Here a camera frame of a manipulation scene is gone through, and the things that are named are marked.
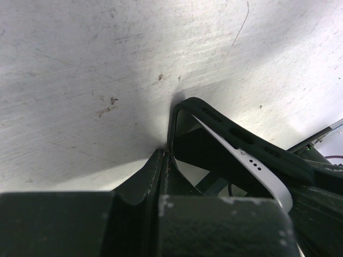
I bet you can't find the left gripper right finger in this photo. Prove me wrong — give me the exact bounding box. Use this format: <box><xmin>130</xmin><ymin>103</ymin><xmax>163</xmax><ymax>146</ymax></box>
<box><xmin>158</xmin><ymin>154</ymin><xmax>300</xmax><ymax>256</ymax></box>

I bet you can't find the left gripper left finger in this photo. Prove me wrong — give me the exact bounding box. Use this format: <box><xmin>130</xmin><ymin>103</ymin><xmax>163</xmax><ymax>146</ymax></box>
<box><xmin>1</xmin><ymin>149</ymin><xmax>163</xmax><ymax>256</ymax></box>

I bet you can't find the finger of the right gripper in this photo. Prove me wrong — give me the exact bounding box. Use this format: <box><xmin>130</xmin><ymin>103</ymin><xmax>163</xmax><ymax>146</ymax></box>
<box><xmin>289</xmin><ymin>160</ymin><xmax>342</xmax><ymax>256</ymax></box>

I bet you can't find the silver white smartphone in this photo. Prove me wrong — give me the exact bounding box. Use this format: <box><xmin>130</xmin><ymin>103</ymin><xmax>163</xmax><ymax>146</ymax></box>
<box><xmin>171</xmin><ymin>110</ymin><xmax>293</xmax><ymax>213</ymax></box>

